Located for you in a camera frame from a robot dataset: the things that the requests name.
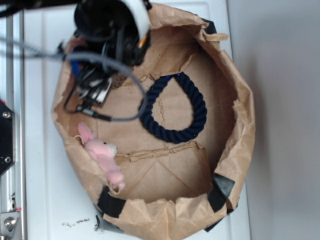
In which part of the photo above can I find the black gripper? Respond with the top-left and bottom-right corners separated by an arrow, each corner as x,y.
62,41 -> 131,115

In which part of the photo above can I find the brown rough rock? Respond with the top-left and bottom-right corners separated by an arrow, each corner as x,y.
111,72 -> 128,89

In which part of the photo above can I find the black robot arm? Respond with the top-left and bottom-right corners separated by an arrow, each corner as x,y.
1,0 -> 152,122

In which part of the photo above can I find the pink plush bunny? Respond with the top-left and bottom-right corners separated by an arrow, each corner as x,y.
74,121 -> 125,192

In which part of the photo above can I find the white plastic tray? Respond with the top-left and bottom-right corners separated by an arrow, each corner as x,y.
23,0 -> 251,240

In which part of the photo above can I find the grey braided cable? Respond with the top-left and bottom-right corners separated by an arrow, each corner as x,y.
0,37 -> 151,124

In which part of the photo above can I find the aluminium frame rail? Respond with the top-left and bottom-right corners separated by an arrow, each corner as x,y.
0,12 -> 27,240

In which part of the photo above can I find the black metal base plate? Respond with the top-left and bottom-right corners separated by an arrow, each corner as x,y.
0,100 -> 14,177

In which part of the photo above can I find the dark blue rope ring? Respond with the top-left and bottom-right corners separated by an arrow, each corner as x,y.
139,71 -> 208,144

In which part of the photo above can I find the silver metal corner bracket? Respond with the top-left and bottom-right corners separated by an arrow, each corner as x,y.
0,211 -> 20,239

